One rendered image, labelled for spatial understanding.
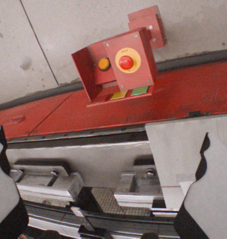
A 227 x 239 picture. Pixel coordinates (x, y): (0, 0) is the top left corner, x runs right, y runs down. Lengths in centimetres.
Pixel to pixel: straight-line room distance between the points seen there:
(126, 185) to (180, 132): 31
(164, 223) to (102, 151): 38
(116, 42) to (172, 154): 32
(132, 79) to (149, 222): 55
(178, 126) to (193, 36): 101
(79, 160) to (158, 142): 38
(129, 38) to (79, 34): 96
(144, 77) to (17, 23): 141
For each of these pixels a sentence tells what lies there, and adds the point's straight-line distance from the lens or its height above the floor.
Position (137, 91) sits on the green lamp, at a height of 81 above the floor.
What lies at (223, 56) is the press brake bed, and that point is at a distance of 130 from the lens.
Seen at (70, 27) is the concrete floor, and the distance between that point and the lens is 148.
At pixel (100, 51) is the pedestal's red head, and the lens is 64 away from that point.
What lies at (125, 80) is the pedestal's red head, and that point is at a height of 78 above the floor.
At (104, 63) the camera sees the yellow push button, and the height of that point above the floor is 73.
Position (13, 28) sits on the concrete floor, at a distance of 182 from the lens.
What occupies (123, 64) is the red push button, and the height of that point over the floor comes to 81.
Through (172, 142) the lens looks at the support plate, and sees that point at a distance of 36.
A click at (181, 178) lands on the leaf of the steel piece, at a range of 41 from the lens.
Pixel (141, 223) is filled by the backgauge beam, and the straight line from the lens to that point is 82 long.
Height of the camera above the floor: 128
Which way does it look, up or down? 52 degrees down
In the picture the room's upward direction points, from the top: 151 degrees counter-clockwise
